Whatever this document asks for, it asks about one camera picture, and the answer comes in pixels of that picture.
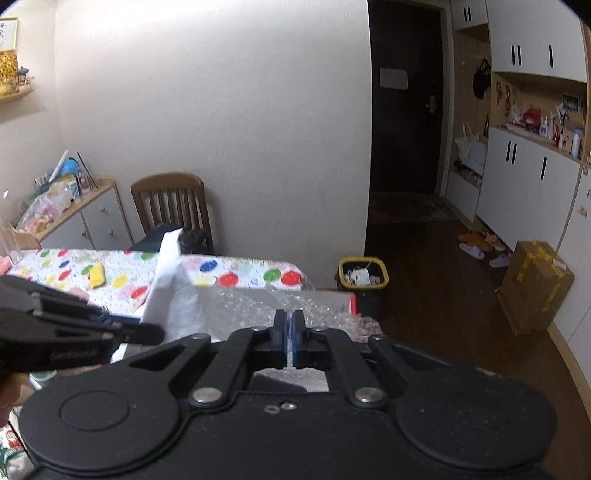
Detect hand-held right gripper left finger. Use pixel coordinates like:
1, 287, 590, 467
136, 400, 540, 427
108, 310, 291, 409

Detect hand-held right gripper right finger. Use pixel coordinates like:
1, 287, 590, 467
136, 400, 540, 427
291, 310, 476, 409

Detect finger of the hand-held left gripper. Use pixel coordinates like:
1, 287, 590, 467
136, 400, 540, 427
28, 316, 165, 346
0, 275, 112, 326

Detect clear bubble wrap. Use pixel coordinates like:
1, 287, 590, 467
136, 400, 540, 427
185, 286, 384, 393

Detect red cardboard box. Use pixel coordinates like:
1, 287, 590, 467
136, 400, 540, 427
141, 226, 358, 344

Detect person's left hand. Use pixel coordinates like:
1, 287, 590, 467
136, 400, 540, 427
0, 375, 35, 428

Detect yellow rimmed trash bin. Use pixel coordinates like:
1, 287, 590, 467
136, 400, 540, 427
335, 256, 391, 319

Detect plastic bag of snacks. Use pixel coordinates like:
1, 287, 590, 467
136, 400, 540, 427
16, 191, 75, 232

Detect grey and wood sideboard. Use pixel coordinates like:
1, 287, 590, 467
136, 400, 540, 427
9, 179, 134, 252

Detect black plastic bag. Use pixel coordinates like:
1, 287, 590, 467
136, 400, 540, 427
129, 224, 209, 254

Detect brown wooden chair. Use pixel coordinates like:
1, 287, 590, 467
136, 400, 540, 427
130, 172, 215, 254

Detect grey door mat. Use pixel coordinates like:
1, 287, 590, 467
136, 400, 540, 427
369, 193, 456, 225

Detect orange slippers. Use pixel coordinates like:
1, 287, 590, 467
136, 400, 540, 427
457, 230, 500, 246

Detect dark entrance door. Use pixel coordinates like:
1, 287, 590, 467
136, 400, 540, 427
369, 0, 445, 195

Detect gold tree ornament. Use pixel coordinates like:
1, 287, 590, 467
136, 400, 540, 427
0, 51, 20, 95

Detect taped cardboard box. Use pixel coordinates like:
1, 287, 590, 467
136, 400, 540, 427
499, 240, 575, 335

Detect white tote bag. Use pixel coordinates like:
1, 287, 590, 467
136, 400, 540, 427
455, 122, 489, 174

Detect gold framed calligraphy picture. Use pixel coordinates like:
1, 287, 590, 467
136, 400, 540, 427
0, 17, 19, 51

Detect white door notice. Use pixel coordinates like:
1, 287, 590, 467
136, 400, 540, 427
379, 68, 410, 91

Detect black hanging bag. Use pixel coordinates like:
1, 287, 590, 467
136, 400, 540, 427
472, 58, 492, 100

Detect wooden wall shelf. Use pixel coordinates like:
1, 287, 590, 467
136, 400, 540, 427
0, 85, 35, 104

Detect white and wood wall cabinet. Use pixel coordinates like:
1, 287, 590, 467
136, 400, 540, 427
445, 0, 591, 333

